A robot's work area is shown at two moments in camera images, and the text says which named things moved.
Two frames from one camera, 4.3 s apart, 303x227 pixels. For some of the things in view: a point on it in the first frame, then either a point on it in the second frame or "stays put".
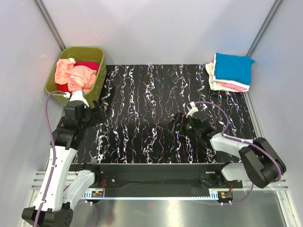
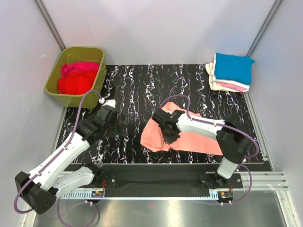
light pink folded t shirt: x=232 y=86 stays put
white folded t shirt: x=217 y=80 stays put
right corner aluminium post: x=275 y=6 stays put
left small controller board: x=96 y=194 stays put
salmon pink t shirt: x=77 y=77 to x=152 y=136
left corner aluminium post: x=50 y=24 stays put
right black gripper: x=180 y=118 to x=169 y=140
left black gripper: x=87 y=109 to x=120 y=128
